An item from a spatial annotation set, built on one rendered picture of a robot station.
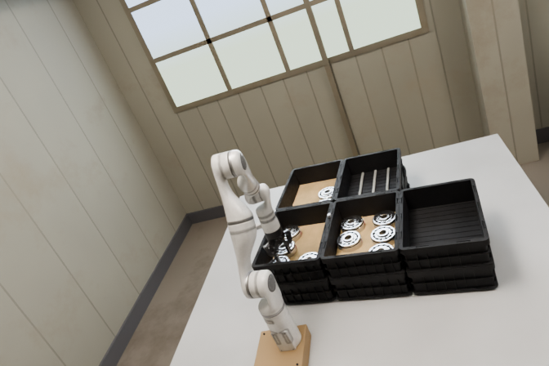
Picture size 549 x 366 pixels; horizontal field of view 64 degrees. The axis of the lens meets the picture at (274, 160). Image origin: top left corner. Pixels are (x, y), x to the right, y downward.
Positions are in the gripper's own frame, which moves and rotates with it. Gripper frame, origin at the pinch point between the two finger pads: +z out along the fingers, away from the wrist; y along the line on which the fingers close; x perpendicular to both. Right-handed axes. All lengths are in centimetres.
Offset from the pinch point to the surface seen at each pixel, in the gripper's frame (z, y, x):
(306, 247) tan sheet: 4.8, 11.9, 0.3
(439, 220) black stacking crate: 5, 53, -39
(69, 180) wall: -28, -52, 176
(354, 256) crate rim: -4.5, 11.9, -34.0
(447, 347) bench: 18, 12, -69
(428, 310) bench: 18, 21, -55
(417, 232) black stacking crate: 4, 43, -36
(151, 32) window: -94, 58, 214
